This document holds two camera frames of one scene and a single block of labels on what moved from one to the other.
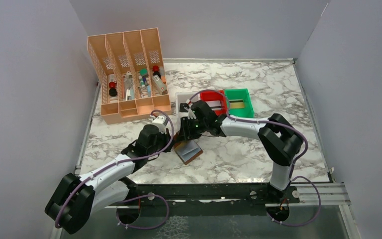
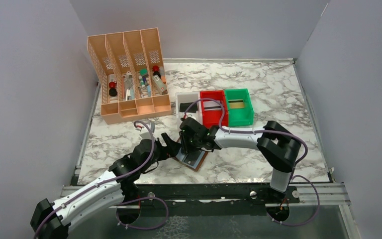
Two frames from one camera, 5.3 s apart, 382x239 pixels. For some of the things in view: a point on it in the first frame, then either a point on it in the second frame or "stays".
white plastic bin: [181, 97] stays
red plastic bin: [215, 95] stays
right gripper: [185, 134] to [185, 148]
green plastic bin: [239, 93] stays
